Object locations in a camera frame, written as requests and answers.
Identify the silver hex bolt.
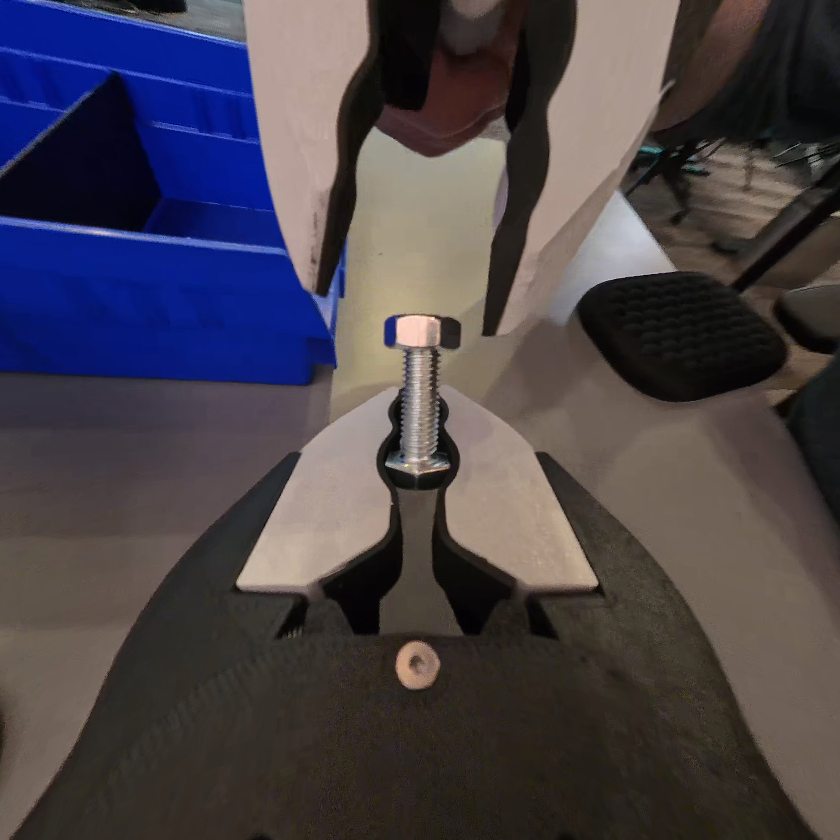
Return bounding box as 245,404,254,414
384,314,462,492

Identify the person's right hand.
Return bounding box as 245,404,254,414
379,13,521,158

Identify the grey office chair seat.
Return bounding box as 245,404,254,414
774,285,840,355

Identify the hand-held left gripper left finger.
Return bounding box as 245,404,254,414
235,394,404,635

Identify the black office chair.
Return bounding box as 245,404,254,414
623,134,729,227

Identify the person's right forearm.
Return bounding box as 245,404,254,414
682,0,840,142

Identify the silver hex nut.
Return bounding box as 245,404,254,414
384,314,462,350

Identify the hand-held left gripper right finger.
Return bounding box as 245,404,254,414
432,386,601,635

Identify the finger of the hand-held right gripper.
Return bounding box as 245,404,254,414
245,0,385,296
481,0,681,338

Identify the black wrist rest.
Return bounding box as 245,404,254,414
577,271,788,403

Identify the blue plastic bin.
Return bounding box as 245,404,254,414
0,0,339,385

